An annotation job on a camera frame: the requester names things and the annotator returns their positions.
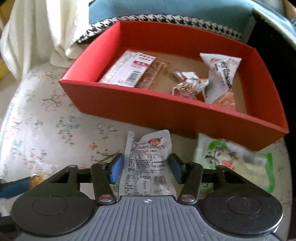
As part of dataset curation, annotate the silver brown snack bag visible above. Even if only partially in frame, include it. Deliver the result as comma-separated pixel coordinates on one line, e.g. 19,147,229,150
172,70,209,102

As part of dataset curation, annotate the white towel blanket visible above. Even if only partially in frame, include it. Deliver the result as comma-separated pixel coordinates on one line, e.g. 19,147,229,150
1,1,89,81

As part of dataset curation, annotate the yellow jelly snack pack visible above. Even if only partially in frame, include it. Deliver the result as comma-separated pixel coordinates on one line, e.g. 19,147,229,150
29,173,50,189

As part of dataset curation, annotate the red cardboard box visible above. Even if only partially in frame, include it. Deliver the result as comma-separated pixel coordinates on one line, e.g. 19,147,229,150
60,21,289,151

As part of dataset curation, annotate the teal sofa cover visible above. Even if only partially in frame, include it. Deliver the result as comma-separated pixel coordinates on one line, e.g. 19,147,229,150
77,1,253,44

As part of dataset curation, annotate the dark red spicy snack pack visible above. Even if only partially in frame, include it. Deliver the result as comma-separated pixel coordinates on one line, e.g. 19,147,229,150
135,60,168,90

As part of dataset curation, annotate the red white spicy strip pack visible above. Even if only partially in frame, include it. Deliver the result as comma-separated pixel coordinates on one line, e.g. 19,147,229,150
99,50,157,87

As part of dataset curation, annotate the dark coffee table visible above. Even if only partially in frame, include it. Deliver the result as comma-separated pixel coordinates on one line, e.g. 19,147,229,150
247,8,295,146

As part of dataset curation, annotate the white bamboo shoot snack bag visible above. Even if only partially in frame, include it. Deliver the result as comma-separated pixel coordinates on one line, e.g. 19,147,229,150
200,53,242,111

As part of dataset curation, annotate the green white snack bag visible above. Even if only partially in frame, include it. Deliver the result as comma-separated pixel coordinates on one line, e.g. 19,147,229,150
194,133,275,193

